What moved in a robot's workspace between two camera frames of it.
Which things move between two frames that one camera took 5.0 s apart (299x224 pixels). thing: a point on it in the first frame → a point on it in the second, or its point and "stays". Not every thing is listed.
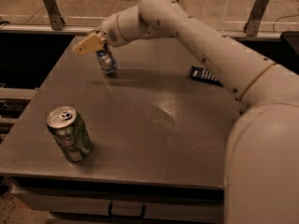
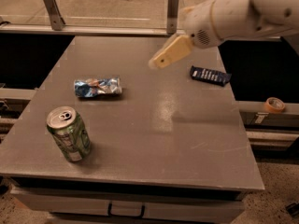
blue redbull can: (106, 61) → (92, 87)
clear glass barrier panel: (83, 8) stays
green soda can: (70, 133) stays
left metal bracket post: (56, 19) stays
